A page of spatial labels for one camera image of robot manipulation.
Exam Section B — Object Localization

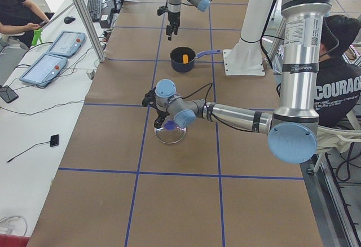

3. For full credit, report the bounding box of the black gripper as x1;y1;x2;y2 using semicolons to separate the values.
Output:
166;11;181;41
154;108;169;128

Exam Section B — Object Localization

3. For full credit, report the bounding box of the glass pot lid blue knob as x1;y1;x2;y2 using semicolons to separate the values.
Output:
154;117;187;144

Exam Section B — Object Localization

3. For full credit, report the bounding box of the yellow corn cob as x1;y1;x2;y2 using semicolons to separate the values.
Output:
182;54;189;64

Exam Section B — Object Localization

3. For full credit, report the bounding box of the blue saucepan with handle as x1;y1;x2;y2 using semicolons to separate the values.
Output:
170;47;222;73

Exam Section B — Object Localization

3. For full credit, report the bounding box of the black keyboard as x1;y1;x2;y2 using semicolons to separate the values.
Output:
87;0;103;22

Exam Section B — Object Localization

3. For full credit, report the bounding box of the small black puck device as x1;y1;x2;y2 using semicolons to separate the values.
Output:
50;134;60;147

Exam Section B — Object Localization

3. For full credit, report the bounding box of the black computer mouse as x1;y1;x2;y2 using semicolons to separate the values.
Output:
64;16;76;24

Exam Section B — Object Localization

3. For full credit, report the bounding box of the upper teach pendant tablet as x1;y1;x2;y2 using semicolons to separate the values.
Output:
47;30;86;58

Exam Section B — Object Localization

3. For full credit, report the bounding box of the teach pendant tablet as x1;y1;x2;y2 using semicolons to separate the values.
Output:
19;53;68;88
47;30;86;58

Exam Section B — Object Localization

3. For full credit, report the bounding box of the lower teach pendant tablet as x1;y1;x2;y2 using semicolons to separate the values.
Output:
19;53;68;88

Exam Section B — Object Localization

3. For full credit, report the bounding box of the green stand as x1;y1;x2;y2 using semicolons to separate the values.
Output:
32;29;43;46

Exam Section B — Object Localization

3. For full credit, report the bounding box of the black smartphone on table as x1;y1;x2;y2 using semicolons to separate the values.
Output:
0;85;19;103

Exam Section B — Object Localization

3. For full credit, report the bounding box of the white chair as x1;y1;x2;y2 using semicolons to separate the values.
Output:
307;110;360;174

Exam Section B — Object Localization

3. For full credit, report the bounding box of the seated person black jacket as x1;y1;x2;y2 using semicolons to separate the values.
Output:
314;15;360;127

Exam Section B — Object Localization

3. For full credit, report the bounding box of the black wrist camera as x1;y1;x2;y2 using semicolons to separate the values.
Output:
142;89;156;108
157;6;169;16

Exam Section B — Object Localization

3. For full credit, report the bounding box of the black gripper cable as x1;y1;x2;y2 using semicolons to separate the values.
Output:
180;82;215;112

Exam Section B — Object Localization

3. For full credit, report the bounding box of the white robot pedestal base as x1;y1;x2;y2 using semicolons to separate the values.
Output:
223;0;273;76

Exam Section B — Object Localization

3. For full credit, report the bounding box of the aluminium frame post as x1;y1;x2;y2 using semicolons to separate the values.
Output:
73;0;106;63

